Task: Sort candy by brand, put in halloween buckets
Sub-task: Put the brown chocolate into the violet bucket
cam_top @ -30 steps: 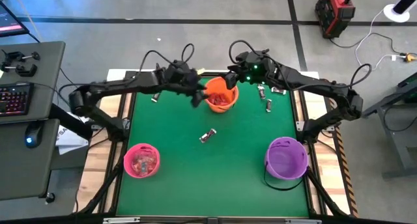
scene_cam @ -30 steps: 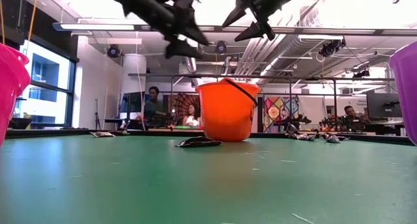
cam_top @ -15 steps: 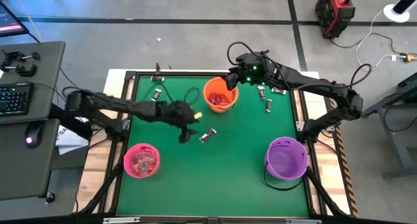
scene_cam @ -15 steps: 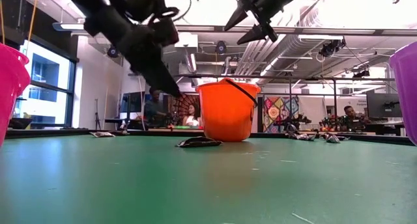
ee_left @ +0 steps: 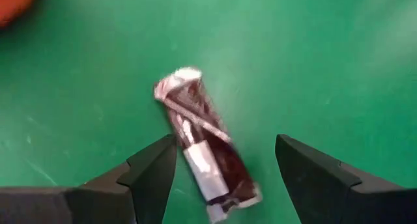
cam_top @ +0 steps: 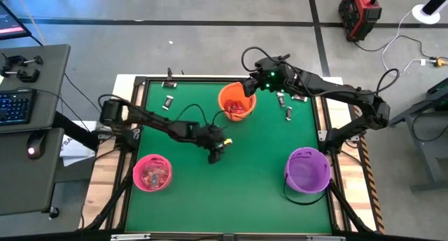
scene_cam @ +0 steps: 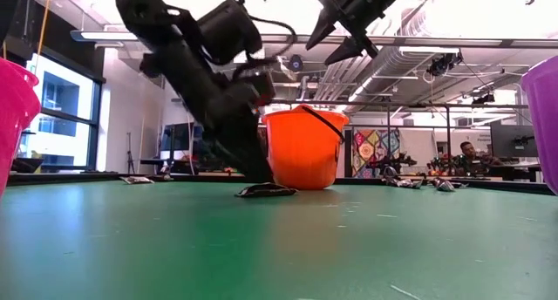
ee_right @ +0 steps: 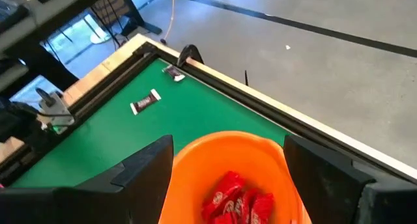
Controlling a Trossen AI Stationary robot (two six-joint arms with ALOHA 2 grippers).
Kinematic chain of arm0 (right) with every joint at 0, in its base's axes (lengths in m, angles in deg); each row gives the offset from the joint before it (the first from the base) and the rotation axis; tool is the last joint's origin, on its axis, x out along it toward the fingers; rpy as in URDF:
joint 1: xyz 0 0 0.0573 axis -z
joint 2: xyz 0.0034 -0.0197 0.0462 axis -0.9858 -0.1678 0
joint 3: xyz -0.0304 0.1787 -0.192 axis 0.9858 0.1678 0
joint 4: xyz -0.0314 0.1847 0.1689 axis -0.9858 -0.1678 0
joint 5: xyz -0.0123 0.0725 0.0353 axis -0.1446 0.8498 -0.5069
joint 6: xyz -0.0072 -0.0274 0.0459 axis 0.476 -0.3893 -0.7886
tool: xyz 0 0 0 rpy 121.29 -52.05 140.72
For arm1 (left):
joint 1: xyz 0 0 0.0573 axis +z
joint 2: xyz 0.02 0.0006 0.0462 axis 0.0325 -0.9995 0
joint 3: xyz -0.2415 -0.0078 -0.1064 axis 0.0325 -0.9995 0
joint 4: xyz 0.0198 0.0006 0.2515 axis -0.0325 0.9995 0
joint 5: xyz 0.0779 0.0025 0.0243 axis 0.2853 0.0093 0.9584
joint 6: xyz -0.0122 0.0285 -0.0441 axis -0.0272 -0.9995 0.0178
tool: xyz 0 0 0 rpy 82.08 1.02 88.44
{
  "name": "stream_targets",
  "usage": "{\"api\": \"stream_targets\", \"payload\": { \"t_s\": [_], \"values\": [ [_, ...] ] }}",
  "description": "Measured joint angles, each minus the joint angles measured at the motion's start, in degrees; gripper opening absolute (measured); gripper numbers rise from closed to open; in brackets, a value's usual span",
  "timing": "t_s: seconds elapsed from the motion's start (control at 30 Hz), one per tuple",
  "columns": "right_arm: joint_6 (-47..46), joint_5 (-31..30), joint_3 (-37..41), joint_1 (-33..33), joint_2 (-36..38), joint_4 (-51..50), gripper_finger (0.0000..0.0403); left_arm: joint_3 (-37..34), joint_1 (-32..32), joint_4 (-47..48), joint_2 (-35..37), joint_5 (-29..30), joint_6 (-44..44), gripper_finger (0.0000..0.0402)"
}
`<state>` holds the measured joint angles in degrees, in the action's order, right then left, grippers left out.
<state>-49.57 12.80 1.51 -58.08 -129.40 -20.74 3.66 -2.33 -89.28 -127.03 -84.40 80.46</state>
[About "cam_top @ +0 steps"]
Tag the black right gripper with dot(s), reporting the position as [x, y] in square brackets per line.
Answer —
[266, 83]

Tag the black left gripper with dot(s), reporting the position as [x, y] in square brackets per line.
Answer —
[211, 137]

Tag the orange halloween bucket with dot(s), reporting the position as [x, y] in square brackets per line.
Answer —
[227, 92]

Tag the clear wrapper candy pack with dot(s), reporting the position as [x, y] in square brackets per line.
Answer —
[162, 174]
[148, 176]

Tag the pink halloween bucket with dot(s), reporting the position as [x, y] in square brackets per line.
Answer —
[137, 172]

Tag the purple halloween bucket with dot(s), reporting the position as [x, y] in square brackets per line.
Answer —
[306, 171]

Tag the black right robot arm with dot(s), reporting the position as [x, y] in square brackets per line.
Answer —
[336, 90]

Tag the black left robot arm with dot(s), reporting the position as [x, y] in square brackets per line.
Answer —
[168, 127]

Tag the black table edge clamp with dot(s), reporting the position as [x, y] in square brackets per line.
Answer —
[170, 74]

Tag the light wooden table board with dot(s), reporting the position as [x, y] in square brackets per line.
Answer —
[101, 174]

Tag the red and black case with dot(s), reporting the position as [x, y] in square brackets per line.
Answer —
[360, 13]

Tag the white paper sheet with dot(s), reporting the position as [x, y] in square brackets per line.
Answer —
[75, 153]

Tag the small black knob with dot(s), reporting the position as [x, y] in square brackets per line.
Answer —
[53, 213]

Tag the grey desk panel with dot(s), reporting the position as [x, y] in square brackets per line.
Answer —
[21, 185]
[52, 94]

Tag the black computer mouse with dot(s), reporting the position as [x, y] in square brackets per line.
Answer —
[36, 144]

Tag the white round base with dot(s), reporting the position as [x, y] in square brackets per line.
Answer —
[418, 15]

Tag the yellow plug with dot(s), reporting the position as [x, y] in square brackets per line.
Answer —
[440, 61]

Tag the grey metal stand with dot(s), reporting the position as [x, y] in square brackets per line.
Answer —
[430, 153]

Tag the black pole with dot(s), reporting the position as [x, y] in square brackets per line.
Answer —
[435, 3]

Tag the backlit black keyboard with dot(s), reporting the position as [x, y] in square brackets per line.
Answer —
[15, 108]

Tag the black c-clamp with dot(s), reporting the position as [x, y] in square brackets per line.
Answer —
[26, 76]
[21, 60]

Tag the laptop screen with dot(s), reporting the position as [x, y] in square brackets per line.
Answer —
[10, 24]

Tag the black table frame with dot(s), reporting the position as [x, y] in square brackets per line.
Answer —
[210, 237]

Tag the silver metal bracket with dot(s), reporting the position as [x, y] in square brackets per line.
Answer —
[325, 238]
[129, 237]

